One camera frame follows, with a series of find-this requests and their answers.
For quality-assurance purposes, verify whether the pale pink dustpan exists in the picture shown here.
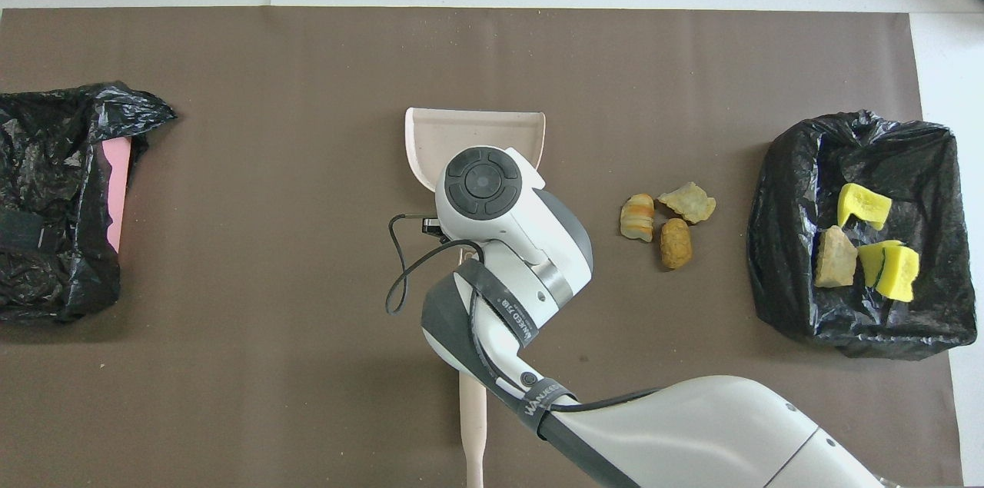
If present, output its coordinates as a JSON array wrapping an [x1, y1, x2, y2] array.
[[405, 108, 547, 266]]

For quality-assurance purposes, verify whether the beige hand brush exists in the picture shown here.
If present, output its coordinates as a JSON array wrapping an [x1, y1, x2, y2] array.
[[459, 369, 487, 488]]

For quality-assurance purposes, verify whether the small striped croissant toy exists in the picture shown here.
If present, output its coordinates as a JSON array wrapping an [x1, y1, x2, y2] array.
[[620, 193, 657, 243]]

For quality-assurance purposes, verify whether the brown fried nugget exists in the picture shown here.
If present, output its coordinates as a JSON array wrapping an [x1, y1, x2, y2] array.
[[660, 218, 693, 271]]

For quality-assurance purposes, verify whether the pale chip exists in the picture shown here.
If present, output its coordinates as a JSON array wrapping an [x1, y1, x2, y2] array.
[[657, 181, 717, 225]]

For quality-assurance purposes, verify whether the large striped croissant toy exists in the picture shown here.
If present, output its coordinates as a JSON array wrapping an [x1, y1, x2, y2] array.
[[815, 225, 859, 289]]

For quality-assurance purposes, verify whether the yellow green sponge piece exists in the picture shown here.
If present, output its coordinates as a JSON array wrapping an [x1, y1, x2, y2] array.
[[836, 182, 893, 231]]

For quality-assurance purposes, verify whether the large yellow sponge piece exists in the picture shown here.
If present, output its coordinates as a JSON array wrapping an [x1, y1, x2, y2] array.
[[857, 240, 893, 289]]

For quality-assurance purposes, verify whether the small yellow sponge piece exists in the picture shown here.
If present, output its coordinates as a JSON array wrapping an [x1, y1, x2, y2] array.
[[879, 244, 921, 303]]

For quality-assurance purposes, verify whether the pink plastic bin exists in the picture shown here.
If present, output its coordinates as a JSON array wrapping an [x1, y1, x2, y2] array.
[[102, 138, 131, 254]]

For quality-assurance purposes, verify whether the black bag lined bin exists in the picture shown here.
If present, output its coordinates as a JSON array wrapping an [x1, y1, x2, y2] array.
[[747, 110, 979, 360]]

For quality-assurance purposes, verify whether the loose black trash bag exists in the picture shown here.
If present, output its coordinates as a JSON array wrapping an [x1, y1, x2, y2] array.
[[0, 81, 178, 324]]

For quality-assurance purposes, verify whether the brown paper table mat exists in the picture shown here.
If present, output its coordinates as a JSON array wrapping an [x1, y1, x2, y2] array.
[[0, 7, 964, 488]]

